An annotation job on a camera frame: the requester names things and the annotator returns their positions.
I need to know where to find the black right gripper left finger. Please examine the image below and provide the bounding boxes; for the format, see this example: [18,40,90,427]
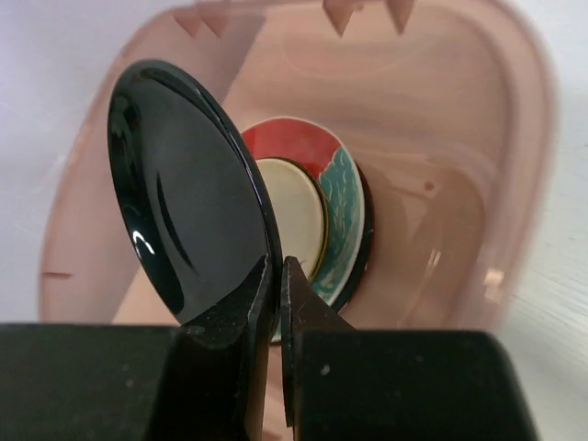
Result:
[1,258,270,440]

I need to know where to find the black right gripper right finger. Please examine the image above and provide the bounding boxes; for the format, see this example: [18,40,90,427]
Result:
[280,257,538,440]

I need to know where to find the yellow patterned plate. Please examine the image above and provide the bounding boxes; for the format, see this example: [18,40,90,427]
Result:
[293,162,329,282]

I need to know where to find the cream and black plate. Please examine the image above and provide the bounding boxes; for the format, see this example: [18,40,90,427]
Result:
[256,158,322,277]

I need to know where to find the blue-green glazed plate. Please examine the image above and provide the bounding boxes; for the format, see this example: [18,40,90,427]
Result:
[332,164,375,314]

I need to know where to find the red plate with teal flower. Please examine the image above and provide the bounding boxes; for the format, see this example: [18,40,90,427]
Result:
[242,117,365,307]

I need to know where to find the pink translucent plastic bin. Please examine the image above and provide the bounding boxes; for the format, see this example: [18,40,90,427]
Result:
[36,0,564,441]

